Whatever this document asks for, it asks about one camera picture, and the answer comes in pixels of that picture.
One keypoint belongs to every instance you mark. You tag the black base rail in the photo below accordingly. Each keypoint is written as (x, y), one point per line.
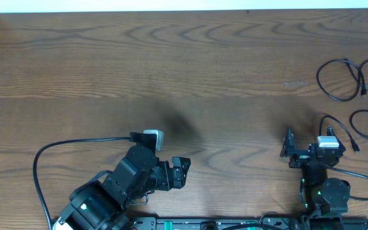
(273, 220)

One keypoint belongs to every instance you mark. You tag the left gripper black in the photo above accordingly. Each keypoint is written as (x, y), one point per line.
(176, 174)

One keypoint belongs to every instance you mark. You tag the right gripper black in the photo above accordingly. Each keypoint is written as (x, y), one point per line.
(302, 152)

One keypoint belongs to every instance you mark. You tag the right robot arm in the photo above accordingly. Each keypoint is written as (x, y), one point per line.
(325, 198)

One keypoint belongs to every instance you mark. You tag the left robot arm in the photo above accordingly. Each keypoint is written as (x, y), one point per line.
(103, 205)

